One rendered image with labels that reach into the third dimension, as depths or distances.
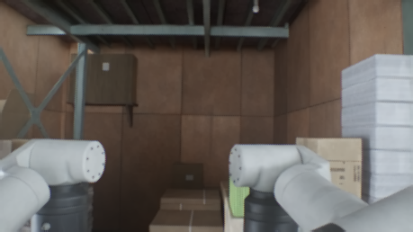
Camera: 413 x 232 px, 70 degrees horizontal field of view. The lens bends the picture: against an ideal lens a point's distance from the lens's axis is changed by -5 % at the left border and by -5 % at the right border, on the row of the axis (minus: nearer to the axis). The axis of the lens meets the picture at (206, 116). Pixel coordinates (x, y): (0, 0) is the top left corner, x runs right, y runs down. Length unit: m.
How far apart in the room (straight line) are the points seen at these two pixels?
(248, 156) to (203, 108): 4.31
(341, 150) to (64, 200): 0.85
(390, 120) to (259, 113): 3.79
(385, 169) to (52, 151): 0.96
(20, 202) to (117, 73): 4.30
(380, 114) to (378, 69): 0.14
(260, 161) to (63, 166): 0.29
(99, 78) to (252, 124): 2.38
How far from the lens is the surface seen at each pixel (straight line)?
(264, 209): 0.47
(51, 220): 0.52
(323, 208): 0.34
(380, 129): 1.11
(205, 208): 2.67
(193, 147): 4.75
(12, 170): 0.48
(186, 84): 4.81
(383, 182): 1.13
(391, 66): 1.15
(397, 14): 1.95
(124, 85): 4.62
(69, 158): 0.50
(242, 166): 0.45
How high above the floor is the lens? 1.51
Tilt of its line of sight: 3 degrees up
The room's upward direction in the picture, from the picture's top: 1 degrees clockwise
